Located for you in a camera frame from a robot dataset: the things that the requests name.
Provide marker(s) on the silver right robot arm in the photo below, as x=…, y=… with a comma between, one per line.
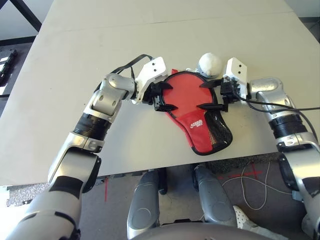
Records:
x=287, y=125

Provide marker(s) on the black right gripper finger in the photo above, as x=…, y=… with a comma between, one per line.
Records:
x=212, y=84
x=212, y=106

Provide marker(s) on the grey robot left leg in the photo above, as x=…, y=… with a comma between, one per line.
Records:
x=143, y=205

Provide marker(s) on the black rail tool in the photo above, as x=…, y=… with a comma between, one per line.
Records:
x=8, y=65

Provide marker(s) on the red black paddle case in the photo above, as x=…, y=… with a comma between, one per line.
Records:
x=200, y=140

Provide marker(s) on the black frame beam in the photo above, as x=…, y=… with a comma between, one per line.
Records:
x=27, y=16

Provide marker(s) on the grey robot leg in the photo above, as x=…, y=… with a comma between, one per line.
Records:
x=143, y=205
x=215, y=200

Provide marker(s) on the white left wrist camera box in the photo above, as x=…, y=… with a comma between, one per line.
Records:
x=152, y=68

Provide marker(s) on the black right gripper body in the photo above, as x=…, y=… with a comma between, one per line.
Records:
x=227, y=90

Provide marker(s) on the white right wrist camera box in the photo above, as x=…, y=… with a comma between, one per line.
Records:
x=237, y=70

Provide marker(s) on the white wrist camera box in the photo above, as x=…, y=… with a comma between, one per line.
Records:
x=237, y=70
x=152, y=68

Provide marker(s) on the robot grey black waist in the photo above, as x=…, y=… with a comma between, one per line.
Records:
x=200, y=232

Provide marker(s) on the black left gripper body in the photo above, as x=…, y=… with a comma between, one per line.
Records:
x=156, y=93

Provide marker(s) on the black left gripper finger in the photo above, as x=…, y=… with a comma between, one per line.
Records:
x=168, y=108
x=167, y=86

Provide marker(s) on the grey robot right leg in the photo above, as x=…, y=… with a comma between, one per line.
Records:
x=215, y=200

